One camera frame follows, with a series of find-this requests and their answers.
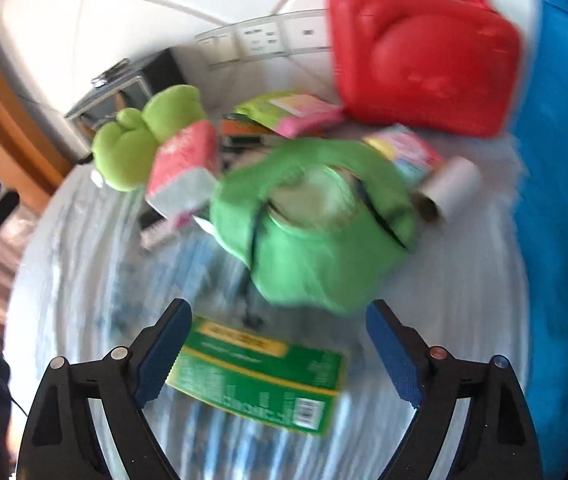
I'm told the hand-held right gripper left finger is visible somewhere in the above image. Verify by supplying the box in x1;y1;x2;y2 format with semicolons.
16;298;195;480

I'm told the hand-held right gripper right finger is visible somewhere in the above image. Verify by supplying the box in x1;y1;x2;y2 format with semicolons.
365;299;544;480

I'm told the pink colourful packet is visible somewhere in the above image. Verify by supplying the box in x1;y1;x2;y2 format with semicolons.
364;125;445;186

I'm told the green pink wet wipes pack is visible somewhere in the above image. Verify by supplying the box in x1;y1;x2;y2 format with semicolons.
234;91;347;138

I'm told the pink striped cloth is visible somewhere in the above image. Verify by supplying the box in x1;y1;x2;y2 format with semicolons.
0;160;60;341

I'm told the green box yellow label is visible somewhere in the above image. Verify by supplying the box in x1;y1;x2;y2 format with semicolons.
166;316;347;436

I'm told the green cap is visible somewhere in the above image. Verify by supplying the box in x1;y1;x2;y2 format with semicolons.
209;139;422;317

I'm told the green plush toy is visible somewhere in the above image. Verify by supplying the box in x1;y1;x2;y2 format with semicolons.
91;85;209;192

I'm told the cardboard tube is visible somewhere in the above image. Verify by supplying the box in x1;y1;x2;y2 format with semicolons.
414;155;483;223

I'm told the pink tissue pack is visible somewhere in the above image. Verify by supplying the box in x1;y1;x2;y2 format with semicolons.
145;122;222;226

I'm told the blue plastic chair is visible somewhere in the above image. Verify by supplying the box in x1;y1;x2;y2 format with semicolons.
511;0;568;441

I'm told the black box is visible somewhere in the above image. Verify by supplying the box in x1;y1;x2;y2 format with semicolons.
139;47;195;98

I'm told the green orange box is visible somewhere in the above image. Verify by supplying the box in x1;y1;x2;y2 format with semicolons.
220;115;272;148

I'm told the red handbag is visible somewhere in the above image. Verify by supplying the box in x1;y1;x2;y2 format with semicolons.
328;0;523;139

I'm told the wooden door frame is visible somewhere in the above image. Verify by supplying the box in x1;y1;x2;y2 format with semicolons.
0;35;72;201

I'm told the white wall switch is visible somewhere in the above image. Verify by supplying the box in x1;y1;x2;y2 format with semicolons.
195;30;239;68

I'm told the white wall socket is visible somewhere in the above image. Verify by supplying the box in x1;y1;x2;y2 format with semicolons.
234;19;285;58

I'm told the white round-hole wall outlet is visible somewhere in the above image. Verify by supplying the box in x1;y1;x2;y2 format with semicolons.
281;10;335;53

